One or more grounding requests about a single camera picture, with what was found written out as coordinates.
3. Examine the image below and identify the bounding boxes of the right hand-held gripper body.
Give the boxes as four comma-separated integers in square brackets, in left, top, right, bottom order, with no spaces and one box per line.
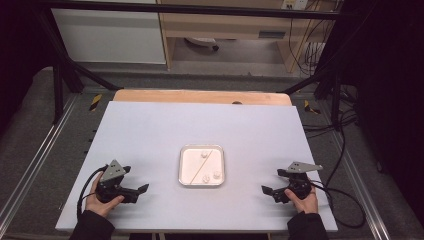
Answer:
[273,161,324,204]

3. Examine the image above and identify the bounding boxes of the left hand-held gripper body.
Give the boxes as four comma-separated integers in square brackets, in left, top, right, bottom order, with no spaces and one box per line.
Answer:
[95,159,139,204]

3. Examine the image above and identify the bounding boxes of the square metal tray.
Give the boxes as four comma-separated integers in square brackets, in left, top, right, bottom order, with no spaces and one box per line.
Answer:
[178,144,226,188]

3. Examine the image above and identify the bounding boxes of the person's right hand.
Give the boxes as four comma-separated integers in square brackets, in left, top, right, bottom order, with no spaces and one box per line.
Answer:
[284,188,319,214]

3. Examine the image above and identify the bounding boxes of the person's left hand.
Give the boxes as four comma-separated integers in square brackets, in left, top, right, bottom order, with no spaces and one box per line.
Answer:
[85,173,125,218]

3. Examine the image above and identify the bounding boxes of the thin wooden skewer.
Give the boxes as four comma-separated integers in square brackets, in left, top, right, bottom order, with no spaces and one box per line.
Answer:
[189,153,214,185]

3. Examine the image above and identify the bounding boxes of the yellow black floor tape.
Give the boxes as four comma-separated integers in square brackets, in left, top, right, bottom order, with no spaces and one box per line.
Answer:
[88,93,103,112]
[303,99,322,115]

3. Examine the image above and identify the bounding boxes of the wooden table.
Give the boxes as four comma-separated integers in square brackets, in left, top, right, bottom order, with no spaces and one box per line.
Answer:
[113,88,293,107]

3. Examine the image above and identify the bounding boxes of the black curtain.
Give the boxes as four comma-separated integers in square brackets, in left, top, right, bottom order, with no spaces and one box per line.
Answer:
[339,0,424,229]
[0,0,46,136]

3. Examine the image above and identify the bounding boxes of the white cabinet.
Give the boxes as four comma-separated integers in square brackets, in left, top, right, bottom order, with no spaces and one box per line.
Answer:
[51,8,167,65]

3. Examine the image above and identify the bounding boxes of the office chair base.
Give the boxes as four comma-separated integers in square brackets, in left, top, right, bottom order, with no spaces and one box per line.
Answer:
[184,37,220,52]

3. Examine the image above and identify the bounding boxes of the light wooden desk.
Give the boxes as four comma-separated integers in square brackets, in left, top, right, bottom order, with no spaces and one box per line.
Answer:
[156,0,334,73]

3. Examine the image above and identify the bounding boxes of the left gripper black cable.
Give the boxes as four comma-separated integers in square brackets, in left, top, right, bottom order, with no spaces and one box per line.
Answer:
[76,165,109,219]

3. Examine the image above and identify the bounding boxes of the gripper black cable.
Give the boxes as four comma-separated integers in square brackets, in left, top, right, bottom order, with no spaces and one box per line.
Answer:
[311,179,367,230]
[76,165,109,219]

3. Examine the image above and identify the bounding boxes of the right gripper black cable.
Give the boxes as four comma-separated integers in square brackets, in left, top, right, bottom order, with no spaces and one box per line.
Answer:
[311,179,367,230]

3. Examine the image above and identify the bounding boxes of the aluminium floor rail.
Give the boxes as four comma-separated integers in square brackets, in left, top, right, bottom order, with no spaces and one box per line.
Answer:
[332,131,392,240]
[0,95,80,223]

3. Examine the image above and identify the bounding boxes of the black floor cables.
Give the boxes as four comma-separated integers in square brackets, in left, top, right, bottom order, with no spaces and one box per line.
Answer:
[301,84,359,141]

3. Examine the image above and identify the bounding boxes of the hanging black cables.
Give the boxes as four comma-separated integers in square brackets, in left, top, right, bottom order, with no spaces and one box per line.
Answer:
[288,9,336,78]

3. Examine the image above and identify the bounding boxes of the white wall socket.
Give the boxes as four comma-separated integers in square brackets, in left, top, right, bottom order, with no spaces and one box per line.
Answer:
[282,0,308,10]

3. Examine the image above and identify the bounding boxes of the black metal frame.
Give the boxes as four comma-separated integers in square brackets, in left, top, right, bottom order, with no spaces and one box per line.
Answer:
[33,0,344,126]

